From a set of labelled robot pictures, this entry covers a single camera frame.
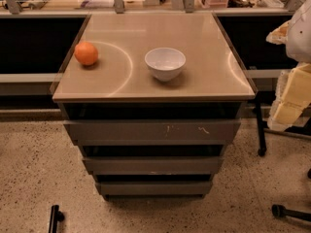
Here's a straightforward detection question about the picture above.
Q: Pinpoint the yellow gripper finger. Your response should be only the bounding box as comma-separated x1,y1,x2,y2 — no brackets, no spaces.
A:
267,63,311,131
266,21,289,45

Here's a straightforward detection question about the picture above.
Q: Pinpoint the grey bottom drawer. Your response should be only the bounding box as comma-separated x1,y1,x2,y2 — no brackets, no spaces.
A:
95,182,212,196

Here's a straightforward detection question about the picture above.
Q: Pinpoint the grey drawer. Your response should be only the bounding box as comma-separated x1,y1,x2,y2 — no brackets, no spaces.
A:
83,156,223,175
64,119,241,146
95,182,212,196

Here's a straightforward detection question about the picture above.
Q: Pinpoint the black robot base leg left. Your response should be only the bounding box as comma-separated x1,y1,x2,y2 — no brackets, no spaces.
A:
49,205,65,233

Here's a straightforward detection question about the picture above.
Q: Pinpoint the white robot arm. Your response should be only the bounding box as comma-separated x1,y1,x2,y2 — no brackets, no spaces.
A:
266,0,311,131

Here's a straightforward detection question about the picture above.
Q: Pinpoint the grey top drawer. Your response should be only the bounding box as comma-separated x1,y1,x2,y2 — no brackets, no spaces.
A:
64,119,241,146

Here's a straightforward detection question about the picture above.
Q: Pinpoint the grey drawer cabinet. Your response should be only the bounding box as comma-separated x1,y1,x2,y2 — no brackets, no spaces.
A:
52,13,256,198

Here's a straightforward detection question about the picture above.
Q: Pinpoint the grey middle drawer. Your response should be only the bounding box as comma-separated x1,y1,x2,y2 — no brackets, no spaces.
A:
83,156,223,175

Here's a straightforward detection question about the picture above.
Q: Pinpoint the black table leg with caster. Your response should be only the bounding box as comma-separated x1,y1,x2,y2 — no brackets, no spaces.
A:
255,98,266,157

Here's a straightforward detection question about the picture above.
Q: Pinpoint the white bowl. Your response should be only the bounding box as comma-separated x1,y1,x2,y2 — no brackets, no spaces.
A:
145,48,186,82

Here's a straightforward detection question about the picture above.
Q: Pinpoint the orange fruit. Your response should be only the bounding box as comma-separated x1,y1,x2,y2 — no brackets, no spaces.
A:
74,42,98,66

